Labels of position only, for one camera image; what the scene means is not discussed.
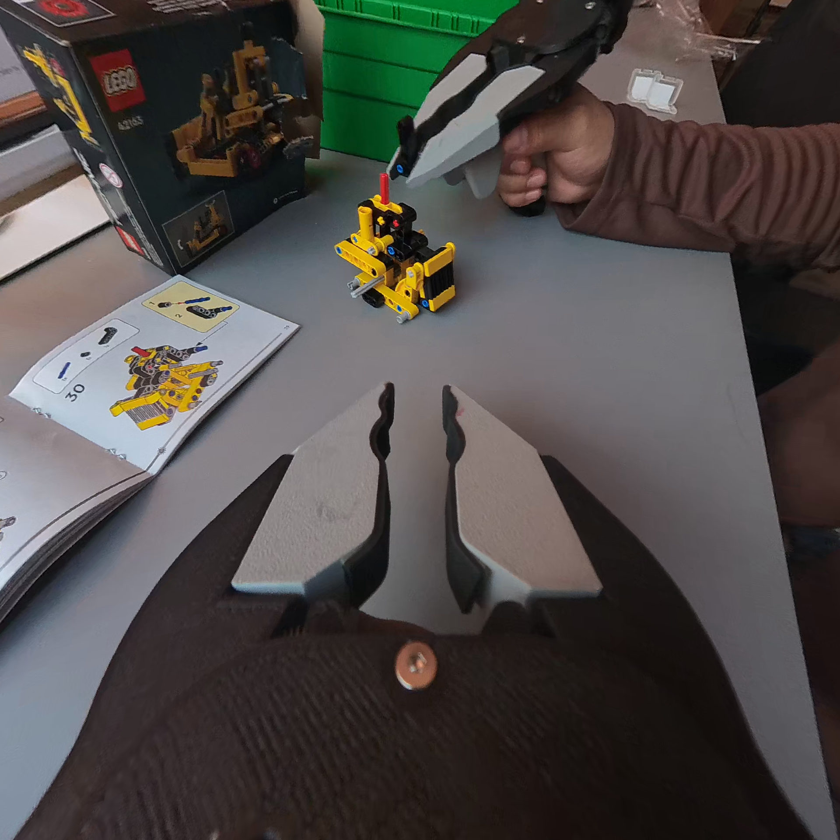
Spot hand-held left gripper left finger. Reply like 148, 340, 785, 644
231, 382, 396, 608

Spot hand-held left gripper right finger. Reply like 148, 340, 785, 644
441, 384, 603, 614

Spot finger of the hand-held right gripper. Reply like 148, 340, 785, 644
387, 52, 494, 181
406, 66, 549, 191

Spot yellow lego bulldozer model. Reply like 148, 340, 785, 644
333, 174, 457, 326

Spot person's right forearm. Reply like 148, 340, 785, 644
554, 101, 840, 273

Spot lego instruction booklet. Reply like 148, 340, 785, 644
0, 276, 301, 624

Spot dark lego box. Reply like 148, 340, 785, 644
0, 0, 326, 277

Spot person's right hand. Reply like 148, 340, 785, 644
495, 85, 618, 207

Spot green plastic bin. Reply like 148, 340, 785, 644
314, 0, 519, 164

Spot clear plastic case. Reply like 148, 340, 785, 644
626, 67, 685, 116

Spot clear plastic bags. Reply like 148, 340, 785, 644
656, 0, 769, 63

